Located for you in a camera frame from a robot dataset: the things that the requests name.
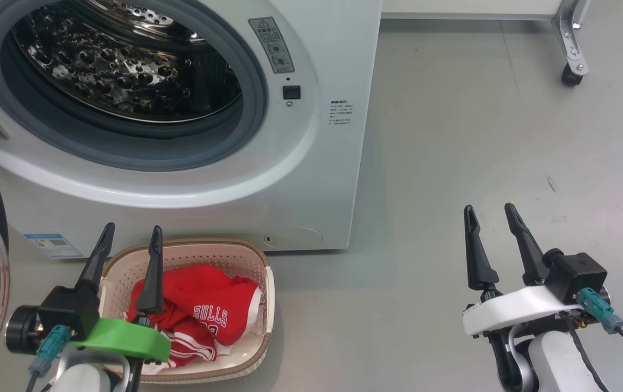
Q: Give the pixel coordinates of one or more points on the cream perforated laundry basket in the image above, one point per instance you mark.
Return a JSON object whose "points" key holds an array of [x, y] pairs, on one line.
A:
{"points": [[208, 253]]}

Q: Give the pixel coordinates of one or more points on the blue white energy label sticker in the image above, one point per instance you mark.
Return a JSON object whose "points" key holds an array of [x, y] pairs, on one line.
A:
{"points": [[53, 245]]}

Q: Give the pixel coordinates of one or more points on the white front-load washing machine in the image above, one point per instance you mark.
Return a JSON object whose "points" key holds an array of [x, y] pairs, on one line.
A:
{"points": [[316, 190]]}

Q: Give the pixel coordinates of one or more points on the black door lock socket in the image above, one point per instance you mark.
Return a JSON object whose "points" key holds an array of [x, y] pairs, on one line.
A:
{"points": [[291, 92]]}

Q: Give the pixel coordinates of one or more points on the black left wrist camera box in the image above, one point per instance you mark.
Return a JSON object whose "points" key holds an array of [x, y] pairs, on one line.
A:
{"points": [[72, 310]]}

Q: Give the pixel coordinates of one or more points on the red Bulls jersey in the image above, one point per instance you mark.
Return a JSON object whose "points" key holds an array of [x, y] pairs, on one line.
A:
{"points": [[208, 294]]}

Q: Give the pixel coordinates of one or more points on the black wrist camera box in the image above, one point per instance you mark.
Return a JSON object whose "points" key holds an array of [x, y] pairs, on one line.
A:
{"points": [[578, 272], [72, 310]]}

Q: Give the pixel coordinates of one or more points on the stainless steel washing machine drum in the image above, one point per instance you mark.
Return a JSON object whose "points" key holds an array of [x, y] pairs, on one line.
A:
{"points": [[115, 65]]}

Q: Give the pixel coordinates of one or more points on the grey warning label sticker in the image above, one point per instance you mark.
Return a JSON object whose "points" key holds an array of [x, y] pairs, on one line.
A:
{"points": [[271, 46]]}

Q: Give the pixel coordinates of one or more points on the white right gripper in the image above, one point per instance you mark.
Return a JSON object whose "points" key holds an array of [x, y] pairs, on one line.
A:
{"points": [[512, 310]]}

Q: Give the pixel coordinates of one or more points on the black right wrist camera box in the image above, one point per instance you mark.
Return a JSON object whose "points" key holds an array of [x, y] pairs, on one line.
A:
{"points": [[578, 272]]}

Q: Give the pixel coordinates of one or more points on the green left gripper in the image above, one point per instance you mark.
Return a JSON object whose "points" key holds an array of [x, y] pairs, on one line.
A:
{"points": [[121, 337]]}

